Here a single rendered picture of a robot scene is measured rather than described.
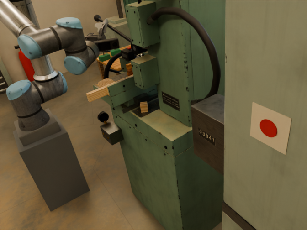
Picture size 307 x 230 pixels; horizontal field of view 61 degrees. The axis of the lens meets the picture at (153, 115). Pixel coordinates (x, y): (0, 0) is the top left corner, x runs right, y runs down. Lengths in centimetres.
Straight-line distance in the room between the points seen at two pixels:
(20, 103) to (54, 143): 32
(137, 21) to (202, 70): 31
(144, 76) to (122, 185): 114
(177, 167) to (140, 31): 59
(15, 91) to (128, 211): 103
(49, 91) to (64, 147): 38
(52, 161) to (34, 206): 47
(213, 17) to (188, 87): 27
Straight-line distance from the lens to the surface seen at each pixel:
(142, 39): 102
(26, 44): 104
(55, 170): 190
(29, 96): 172
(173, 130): 112
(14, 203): 233
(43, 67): 170
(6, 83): 435
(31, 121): 177
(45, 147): 179
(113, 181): 211
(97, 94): 127
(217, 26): 106
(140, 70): 109
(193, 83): 104
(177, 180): 122
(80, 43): 110
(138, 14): 100
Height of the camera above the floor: 146
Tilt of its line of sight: 32 degrees down
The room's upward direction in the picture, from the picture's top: 9 degrees counter-clockwise
